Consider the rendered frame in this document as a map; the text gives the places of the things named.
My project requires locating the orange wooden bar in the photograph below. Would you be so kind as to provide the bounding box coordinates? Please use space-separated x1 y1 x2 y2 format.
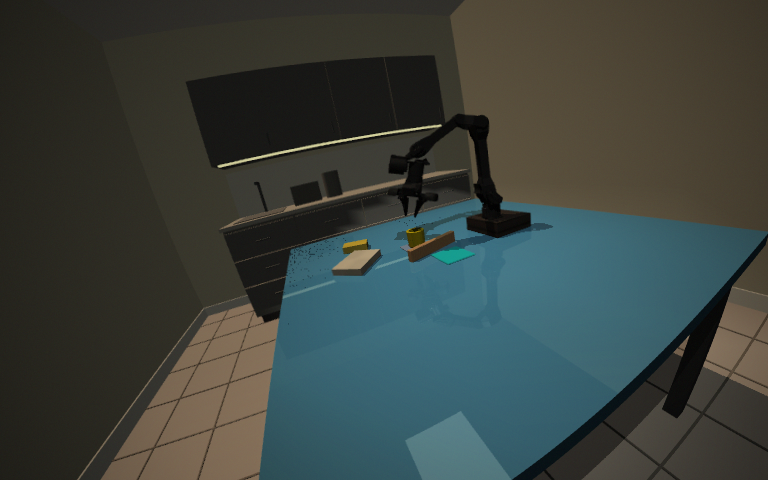
407 231 455 263

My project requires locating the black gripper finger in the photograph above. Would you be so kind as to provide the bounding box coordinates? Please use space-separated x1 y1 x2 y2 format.
414 200 428 217
397 197 409 216

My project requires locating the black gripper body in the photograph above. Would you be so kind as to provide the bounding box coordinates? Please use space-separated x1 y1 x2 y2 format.
388 176 438 201

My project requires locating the beige rectangular box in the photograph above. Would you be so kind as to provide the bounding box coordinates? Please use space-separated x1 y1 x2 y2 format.
331 249 381 276

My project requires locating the yellow rectangular block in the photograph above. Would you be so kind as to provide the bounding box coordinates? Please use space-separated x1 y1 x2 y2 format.
342 239 368 254

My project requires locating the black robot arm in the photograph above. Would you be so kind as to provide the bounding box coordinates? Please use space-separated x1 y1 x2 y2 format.
388 113 503 220

